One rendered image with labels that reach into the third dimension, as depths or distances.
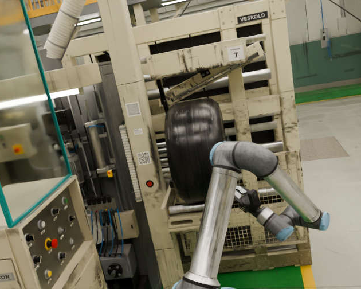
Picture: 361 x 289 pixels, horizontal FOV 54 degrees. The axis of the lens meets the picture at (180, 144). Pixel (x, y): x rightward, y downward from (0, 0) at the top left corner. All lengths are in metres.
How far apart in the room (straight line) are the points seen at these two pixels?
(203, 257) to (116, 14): 1.29
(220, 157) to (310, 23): 9.93
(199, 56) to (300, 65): 9.08
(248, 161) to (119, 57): 0.96
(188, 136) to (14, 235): 0.91
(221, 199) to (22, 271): 0.81
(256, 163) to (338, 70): 10.03
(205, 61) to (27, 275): 1.46
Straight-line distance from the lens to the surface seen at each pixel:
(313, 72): 11.23
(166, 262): 2.33
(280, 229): 1.80
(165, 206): 2.03
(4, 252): 1.51
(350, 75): 11.44
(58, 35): 2.40
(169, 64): 2.19
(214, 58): 2.17
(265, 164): 1.41
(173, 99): 2.34
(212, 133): 1.79
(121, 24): 1.98
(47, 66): 2.44
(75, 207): 1.94
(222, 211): 1.43
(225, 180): 1.44
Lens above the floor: 1.76
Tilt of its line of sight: 14 degrees down
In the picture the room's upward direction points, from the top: 11 degrees counter-clockwise
